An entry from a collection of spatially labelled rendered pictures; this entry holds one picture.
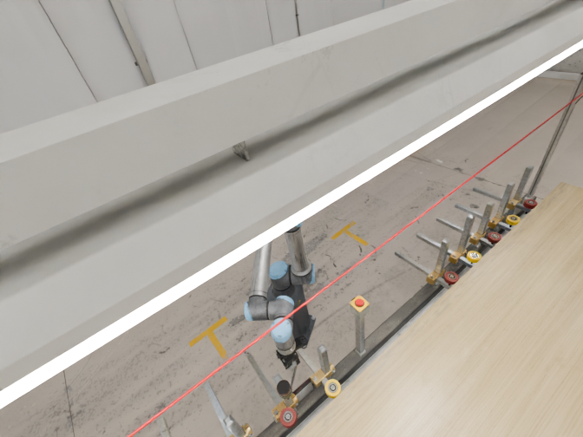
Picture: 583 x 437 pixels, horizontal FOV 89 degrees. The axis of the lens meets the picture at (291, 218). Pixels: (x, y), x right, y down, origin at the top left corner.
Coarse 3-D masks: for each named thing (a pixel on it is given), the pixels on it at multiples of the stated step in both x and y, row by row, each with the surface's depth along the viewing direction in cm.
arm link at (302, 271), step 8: (288, 232) 178; (296, 232) 179; (288, 240) 185; (296, 240) 184; (288, 248) 194; (296, 248) 189; (304, 248) 195; (296, 256) 195; (304, 256) 198; (296, 264) 203; (304, 264) 204; (312, 264) 216; (296, 272) 209; (304, 272) 208; (312, 272) 212; (296, 280) 214; (304, 280) 213; (312, 280) 213
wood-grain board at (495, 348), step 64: (576, 192) 222; (512, 256) 189; (576, 256) 182; (448, 320) 165; (512, 320) 159; (576, 320) 154; (384, 384) 145; (448, 384) 141; (512, 384) 137; (576, 384) 133
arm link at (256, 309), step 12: (264, 252) 158; (264, 264) 154; (252, 276) 151; (264, 276) 150; (252, 288) 146; (264, 288) 146; (252, 300) 141; (264, 300) 142; (252, 312) 138; (264, 312) 137
